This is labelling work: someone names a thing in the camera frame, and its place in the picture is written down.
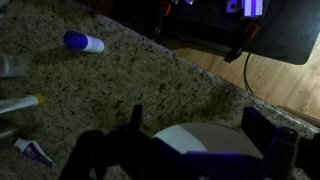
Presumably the black cable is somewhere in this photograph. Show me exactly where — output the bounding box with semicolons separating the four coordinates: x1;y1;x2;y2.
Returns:
242;52;256;95

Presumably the blue and white bottle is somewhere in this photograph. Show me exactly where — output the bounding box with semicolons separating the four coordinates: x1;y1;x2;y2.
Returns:
63;31;105;53

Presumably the white tube yellow cap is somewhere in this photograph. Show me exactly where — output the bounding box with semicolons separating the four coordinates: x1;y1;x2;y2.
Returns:
0;94;45;114

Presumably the clear plastic bottle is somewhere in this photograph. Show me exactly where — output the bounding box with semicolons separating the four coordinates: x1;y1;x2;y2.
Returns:
0;55;30;78

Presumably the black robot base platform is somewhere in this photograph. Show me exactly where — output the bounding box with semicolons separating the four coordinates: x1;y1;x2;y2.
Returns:
112;0;320;65

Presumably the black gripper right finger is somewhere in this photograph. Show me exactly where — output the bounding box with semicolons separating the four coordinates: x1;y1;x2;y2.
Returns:
241;107;320;180

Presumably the small white purple packet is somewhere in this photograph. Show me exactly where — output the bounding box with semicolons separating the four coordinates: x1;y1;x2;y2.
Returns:
14;138;53;167

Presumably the white sink basin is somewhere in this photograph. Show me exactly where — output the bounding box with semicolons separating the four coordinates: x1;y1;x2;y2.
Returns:
154;123;262;159

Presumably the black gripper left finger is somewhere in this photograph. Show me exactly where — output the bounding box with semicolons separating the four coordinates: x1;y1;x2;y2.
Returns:
59;105;155;180

